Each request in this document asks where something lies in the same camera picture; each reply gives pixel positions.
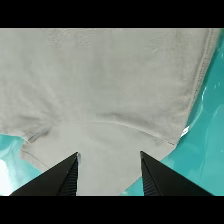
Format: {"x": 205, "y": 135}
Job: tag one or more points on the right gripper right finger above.
{"x": 160, "y": 181}

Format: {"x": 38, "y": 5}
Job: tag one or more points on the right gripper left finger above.
{"x": 61, "y": 180}

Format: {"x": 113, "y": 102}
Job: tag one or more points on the beige T-shirt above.
{"x": 100, "y": 86}

